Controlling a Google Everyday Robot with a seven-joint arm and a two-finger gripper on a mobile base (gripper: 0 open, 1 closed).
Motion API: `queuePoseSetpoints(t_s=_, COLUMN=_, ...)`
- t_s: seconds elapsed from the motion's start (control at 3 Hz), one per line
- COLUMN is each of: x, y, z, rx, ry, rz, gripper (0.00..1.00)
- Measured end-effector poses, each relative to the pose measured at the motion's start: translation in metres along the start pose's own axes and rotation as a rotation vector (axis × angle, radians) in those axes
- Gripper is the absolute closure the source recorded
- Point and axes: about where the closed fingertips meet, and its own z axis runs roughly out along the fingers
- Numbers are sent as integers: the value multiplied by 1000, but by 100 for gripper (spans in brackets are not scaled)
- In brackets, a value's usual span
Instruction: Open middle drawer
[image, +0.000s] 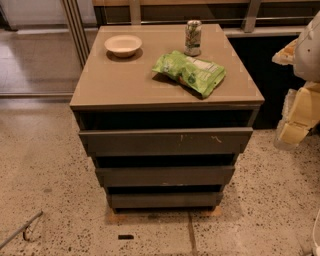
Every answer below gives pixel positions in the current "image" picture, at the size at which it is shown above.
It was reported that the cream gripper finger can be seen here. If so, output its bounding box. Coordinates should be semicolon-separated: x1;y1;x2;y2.
278;120;308;145
272;39;297;65

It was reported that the grey drawer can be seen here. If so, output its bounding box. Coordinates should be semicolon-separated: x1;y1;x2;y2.
107;192;223;209
96;166;235;187
79;127;253;156

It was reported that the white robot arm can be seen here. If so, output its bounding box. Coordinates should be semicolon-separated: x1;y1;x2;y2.
272;12;320;150

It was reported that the grey drawer cabinet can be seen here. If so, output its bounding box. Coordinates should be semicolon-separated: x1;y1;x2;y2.
70;24;264;197

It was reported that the green chip bag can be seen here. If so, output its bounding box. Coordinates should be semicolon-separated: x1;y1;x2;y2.
152;51;226;98

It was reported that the green white soda can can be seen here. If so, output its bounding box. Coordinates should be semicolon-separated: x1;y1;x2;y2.
184;20;202;56

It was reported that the white paper bowl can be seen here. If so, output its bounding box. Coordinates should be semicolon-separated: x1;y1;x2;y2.
104;35;142;58

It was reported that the small black floor object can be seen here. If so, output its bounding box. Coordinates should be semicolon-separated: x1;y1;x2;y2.
118;234;134;240

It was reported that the grey metal rod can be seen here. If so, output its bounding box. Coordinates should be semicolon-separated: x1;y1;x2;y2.
0;210;43;250

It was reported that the white cable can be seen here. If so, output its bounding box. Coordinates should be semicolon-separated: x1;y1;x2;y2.
311;209;320;256

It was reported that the metal railing frame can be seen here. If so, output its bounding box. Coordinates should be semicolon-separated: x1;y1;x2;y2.
59;0;320;69

